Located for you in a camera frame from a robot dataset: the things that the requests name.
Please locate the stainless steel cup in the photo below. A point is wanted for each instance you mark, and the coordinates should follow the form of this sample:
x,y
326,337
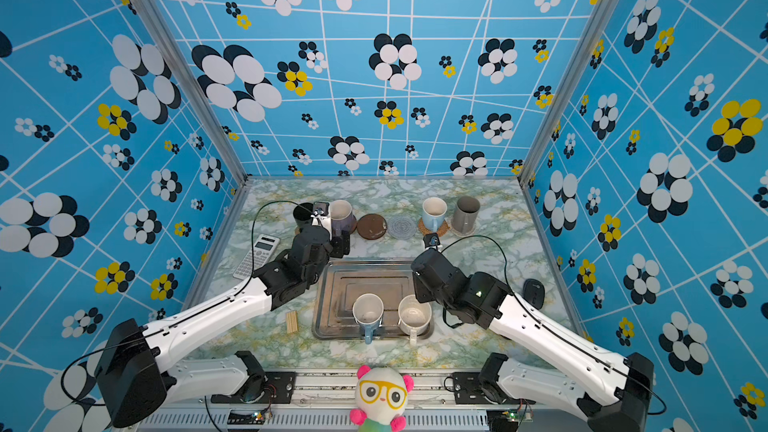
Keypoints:
x,y
465,215

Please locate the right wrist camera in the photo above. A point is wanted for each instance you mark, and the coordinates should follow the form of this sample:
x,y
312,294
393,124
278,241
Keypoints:
x,y
432,241

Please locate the white mug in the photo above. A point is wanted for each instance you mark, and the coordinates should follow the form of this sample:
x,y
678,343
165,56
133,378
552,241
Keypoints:
x,y
414,317

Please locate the grey blue crochet coaster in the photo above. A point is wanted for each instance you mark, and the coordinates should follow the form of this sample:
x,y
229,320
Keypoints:
x,y
401,227

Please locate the black mug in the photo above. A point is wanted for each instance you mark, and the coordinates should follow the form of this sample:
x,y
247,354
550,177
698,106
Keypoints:
x,y
303,215

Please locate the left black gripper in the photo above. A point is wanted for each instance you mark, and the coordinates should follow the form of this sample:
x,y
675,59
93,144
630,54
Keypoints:
x,y
341,244

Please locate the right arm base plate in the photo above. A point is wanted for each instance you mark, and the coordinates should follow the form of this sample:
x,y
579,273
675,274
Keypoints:
x,y
471,388

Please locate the aluminium front rail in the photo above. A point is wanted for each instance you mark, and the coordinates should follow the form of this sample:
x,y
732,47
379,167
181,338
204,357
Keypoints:
x,y
598,419

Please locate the light blue mug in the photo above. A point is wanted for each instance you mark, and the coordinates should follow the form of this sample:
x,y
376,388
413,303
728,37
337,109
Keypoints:
x,y
368,311
434,210

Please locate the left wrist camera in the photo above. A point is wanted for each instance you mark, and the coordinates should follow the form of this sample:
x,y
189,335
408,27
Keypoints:
x,y
321,216

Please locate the woven rattan coaster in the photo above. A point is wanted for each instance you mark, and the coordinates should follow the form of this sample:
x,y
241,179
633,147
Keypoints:
x,y
442,230

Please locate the purple mug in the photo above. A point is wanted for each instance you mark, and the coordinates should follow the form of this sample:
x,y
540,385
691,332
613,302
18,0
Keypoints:
x,y
342,216

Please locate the scratched round wooden coaster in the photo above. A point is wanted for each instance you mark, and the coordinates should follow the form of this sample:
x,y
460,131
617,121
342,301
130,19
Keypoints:
x,y
372,226

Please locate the light blue mug front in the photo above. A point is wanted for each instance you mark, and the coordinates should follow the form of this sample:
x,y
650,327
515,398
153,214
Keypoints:
x,y
368,311

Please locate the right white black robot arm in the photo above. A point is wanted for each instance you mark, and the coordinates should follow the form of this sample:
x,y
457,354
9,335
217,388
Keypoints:
x,y
607,390

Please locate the small wooden block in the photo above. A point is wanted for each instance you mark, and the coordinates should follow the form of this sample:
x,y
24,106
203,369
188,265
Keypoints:
x,y
291,322

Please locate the panda plush toy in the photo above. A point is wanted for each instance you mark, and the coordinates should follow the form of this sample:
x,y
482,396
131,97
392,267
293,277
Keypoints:
x,y
381,397

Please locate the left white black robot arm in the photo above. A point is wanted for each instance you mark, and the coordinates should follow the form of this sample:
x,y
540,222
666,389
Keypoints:
x,y
134,369

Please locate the black computer mouse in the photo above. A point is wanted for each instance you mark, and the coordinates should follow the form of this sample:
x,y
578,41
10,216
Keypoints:
x,y
534,293

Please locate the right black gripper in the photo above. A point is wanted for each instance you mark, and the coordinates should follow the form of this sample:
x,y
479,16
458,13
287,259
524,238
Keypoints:
x,y
420,290

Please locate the metal serving tray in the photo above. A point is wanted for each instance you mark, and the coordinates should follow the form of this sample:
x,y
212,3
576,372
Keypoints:
x,y
341,284

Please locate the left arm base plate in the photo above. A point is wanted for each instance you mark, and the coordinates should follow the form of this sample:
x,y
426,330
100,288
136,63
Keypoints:
x,y
270,387

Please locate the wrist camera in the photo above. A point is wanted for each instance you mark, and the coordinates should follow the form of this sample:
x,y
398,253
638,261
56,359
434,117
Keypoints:
x,y
321,216
432,241

